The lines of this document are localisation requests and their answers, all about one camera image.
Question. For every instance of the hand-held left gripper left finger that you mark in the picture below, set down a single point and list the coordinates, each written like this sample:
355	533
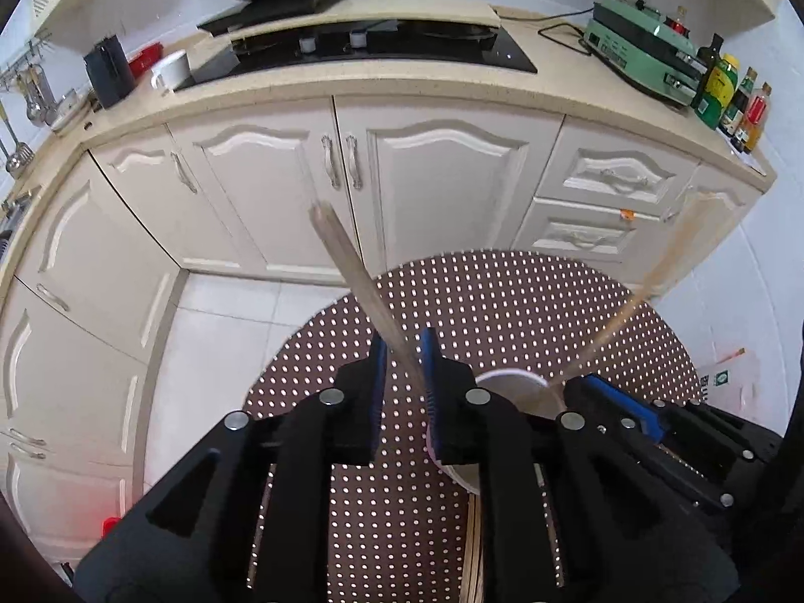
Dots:
379	383

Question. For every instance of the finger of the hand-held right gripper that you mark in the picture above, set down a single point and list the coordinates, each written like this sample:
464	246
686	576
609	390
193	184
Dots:
603	418
628	405

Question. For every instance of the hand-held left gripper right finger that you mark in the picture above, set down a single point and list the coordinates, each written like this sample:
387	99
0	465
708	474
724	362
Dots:
431	383

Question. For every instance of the pink cup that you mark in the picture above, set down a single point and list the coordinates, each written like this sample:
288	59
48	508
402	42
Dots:
509	389

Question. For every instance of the wooden chopstick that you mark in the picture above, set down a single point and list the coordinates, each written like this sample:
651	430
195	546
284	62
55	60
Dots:
480	553
472	553
628	308
358	271

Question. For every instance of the brown polka dot round table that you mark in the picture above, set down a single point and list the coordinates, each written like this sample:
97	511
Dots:
502	301

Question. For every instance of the white plastic bag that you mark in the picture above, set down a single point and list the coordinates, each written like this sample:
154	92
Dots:
747	377

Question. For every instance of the cream cabinet door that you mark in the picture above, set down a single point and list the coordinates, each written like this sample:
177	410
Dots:
63	377
151	201
439	188
264	188
56	496
691	251
94	251

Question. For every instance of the cream cabinet drawer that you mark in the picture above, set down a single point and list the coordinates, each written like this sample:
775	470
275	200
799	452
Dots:
615	169
578	232

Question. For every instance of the white kitchen cabinets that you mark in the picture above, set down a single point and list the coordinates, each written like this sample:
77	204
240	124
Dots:
377	85

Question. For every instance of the small red object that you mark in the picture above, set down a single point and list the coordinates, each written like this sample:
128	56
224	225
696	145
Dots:
111	524

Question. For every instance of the orange red bottle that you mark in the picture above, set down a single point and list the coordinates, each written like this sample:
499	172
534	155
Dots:
755	119

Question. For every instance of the dark sauce bottle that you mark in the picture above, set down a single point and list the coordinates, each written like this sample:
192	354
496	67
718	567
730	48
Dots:
740	103

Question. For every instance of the yellow green bottle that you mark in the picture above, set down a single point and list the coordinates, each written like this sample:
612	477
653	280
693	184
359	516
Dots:
722	91

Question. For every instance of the dark green oil bottle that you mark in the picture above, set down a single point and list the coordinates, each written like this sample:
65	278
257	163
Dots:
708	75

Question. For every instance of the black glass gas hob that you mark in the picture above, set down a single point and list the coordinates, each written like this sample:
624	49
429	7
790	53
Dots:
408	44

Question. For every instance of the green electric griddle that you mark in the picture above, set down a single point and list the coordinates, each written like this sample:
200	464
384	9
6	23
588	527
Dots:
634	44

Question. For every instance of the beige stone slab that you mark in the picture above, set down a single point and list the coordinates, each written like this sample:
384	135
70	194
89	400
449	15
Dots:
408	9

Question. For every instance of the white mug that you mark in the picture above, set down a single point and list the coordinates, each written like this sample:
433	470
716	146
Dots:
171	69

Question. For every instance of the red cap bottle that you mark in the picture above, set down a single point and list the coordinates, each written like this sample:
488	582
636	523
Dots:
677	24

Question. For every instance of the black induction cooker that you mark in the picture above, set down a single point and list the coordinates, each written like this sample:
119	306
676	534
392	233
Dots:
276	12

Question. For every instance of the red box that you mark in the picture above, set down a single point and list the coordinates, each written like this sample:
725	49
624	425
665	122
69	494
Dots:
143	59

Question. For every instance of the black box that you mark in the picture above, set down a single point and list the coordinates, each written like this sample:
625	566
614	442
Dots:
108	72

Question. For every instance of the metal dish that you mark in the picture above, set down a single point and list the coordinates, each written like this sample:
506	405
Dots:
69	110

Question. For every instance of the hanging metal skimmer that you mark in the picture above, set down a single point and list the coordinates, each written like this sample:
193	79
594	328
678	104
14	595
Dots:
17	157

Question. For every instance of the hanging metal spoon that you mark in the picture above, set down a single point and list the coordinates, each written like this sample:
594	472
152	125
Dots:
37	100

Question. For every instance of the wall utensil rail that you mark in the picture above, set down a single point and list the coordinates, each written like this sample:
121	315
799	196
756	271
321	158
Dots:
25	59

